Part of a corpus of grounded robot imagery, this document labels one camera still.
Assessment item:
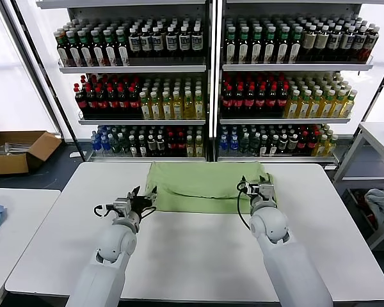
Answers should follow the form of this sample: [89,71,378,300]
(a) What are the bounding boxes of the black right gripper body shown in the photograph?
[244,181,260,197]

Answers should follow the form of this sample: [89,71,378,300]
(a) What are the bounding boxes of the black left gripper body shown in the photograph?
[130,195,157,222]

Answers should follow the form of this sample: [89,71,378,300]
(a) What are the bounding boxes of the green t-shirt with red print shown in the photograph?
[146,161,279,214]

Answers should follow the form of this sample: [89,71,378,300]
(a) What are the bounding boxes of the small red-label cola bottle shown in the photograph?
[166,132,177,157]
[307,131,319,156]
[176,132,187,157]
[297,131,308,156]

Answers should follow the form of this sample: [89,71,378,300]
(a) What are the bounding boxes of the red-cap cola bottle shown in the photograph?
[95,86,109,118]
[84,86,99,118]
[223,84,234,116]
[244,84,257,116]
[234,84,245,116]
[266,84,278,116]
[117,86,130,118]
[276,84,289,116]
[74,83,89,118]
[255,84,267,116]
[128,86,141,118]
[106,86,119,118]

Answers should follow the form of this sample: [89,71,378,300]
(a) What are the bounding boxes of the black storage crate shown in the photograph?
[342,188,380,240]

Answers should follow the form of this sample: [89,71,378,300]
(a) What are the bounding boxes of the white side table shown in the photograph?
[0,187,62,307]

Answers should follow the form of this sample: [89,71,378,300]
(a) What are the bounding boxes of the red cloth item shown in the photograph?
[355,190,378,230]

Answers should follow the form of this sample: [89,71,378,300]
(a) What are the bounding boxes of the white shelf unit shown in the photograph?
[216,0,384,170]
[36,0,216,164]

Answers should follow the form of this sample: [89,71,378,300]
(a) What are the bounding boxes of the grey crumpled cloth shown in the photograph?
[364,188,384,226]

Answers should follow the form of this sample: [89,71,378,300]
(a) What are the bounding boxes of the metal parts in bags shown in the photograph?
[0,143,31,157]

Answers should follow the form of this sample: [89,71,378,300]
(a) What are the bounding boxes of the green-cap dark tea bottle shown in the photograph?
[238,27,250,65]
[77,30,93,68]
[56,33,70,68]
[115,29,131,67]
[251,27,264,65]
[276,27,291,65]
[103,29,118,67]
[224,27,237,65]
[289,28,303,65]
[264,27,277,65]
[66,31,82,68]
[91,29,106,68]

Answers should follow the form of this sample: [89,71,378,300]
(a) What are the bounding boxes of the open cardboard box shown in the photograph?
[0,130,63,177]

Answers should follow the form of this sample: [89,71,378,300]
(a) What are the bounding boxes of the beige-label dark drink bottle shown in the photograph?
[301,26,317,63]
[314,26,330,63]

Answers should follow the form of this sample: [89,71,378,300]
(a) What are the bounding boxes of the white-label dark drink bottle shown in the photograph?
[351,28,368,63]
[140,28,153,60]
[326,27,342,63]
[128,28,141,60]
[191,26,203,59]
[152,27,165,60]
[165,27,179,59]
[339,28,355,63]
[179,26,191,59]

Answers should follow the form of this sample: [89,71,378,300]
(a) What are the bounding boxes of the red-brown tea bottle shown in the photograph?
[362,28,379,63]

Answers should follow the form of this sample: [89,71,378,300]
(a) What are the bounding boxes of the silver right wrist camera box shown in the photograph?
[257,182,275,201]

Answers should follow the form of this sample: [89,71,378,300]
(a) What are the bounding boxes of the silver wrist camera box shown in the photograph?
[257,182,275,201]
[113,197,132,215]

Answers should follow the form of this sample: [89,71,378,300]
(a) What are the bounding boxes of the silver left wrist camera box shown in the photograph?
[113,197,132,215]

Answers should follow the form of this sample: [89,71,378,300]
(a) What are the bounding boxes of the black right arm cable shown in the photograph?
[236,181,253,230]

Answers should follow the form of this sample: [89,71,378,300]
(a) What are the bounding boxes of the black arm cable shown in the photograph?
[236,181,253,230]
[93,204,116,219]

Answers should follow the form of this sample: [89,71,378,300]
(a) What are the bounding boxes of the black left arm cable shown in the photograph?
[93,204,116,219]

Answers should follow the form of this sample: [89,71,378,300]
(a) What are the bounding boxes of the grey metal frame table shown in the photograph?
[332,122,384,250]

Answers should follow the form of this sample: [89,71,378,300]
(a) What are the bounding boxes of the black window frame post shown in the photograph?
[11,0,87,162]

